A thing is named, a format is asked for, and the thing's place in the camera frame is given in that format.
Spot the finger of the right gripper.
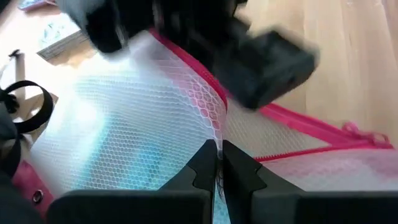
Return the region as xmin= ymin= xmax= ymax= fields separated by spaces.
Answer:
xmin=57 ymin=0 xmax=150 ymax=54

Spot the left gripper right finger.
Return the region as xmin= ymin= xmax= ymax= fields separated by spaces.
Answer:
xmin=223 ymin=141 xmax=398 ymax=224

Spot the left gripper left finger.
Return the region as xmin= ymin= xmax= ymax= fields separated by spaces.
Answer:
xmin=46 ymin=139 xmax=218 ymax=224

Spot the black power bank white cable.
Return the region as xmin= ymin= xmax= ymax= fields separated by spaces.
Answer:
xmin=36 ymin=12 xmax=91 ymax=62

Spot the white mesh pouch pink zipper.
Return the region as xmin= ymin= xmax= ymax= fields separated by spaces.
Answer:
xmin=12 ymin=27 xmax=398 ymax=224

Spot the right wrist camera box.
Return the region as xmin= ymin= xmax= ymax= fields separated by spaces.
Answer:
xmin=214 ymin=29 xmax=320 ymax=110

